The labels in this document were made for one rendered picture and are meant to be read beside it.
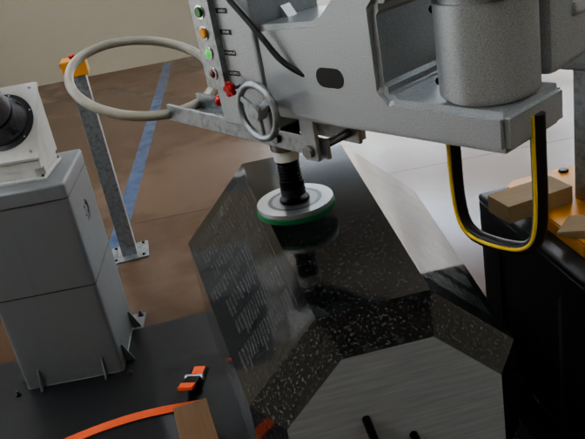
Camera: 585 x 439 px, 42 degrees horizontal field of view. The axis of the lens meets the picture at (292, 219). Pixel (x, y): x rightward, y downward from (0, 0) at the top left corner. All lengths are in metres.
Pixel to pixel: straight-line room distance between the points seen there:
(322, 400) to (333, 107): 0.63
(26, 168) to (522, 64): 2.00
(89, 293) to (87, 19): 6.17
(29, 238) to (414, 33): 1.80
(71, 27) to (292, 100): 7.31
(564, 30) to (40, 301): 2.20
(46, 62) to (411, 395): 7.81
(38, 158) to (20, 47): 6.27
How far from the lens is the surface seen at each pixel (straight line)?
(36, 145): 2.95
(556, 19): 1.54
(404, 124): 1.55
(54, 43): 9.07
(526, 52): 1.44
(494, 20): 1.40
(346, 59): 1.61
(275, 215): 2.01
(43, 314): 3.12
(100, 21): 8.93
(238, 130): 2.06
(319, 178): 2.35
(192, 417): 2.64
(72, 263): 2.99
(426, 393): 1.72
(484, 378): 1.75
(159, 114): 2.32
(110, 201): 4.06
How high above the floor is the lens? 1.72
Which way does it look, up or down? 24 degrees down
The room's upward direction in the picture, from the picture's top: 11 degrees counter-clockwise
